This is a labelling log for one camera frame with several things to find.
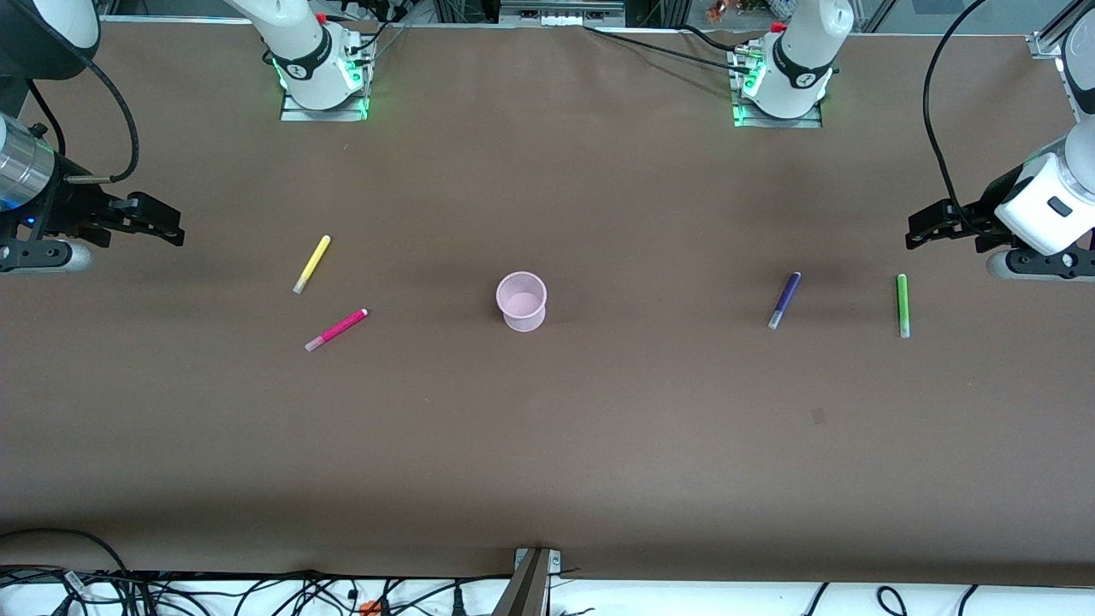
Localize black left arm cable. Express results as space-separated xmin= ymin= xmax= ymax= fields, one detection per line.
xmin=922 ymin=0 xmax=991 ymax=234

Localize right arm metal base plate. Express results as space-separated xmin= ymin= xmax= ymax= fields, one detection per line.
xmin=281 ymin=43 xmax=370 ymax=122

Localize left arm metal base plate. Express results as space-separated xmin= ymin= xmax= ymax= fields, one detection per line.
xmin=731 ymin=47 xmax=824 ymax=129

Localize short black table cable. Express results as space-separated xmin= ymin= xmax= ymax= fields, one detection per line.
xmin=680 ymin=24 xmax=749 ymax=56

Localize pink pen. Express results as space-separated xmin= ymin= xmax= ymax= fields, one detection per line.
xmin=305 ymin=308 xmax=370 ymax=352

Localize grey metal box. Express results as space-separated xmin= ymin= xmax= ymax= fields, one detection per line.
xmin=500 ymin=0 xmax=627 ymax=27

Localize aluminium frame corner profile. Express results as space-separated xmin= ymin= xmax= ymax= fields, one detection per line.
xmin=1027 ymin=0 xmax=1095 ymax=61

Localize large black cable loop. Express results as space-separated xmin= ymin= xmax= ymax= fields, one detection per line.
xmin=0 ymin=529 xmax=131 ymax=576

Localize tangled black floor cables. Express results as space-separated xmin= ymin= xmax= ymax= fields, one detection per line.
xmin=0 ymin=566 xmax=514 ymax=616

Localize brown table cover sheet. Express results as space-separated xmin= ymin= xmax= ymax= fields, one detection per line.
xmin=0 ymin=21 xmax=1095 ymax=587

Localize pink cup holder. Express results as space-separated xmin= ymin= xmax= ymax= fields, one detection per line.
xmin=496 ymin=271 xmax=548 ymax=333

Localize yellow pen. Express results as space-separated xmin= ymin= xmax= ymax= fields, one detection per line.
xmin=293 ymin=234 xmax=332 ymax=295

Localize purple pen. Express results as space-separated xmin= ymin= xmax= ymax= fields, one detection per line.
xmin=767 ymin=271 xmax=802 ymax=330

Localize metal table bracket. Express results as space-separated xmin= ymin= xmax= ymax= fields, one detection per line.
xmin=492 ymin=548 xmax=563 ymax=616

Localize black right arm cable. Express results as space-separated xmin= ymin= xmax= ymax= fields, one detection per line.
xmin=26 ymin=56 xmax=140 ymax=185

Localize long black table cable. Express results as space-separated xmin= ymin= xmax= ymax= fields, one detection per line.
xmin=582 ymin=26 xmax=741 ymax=74

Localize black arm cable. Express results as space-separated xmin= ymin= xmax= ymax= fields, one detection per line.
xmin=26 ymin=56 xmax=140 ymax=185
xmin=922 ymin=0 xmax=991 ymax=234

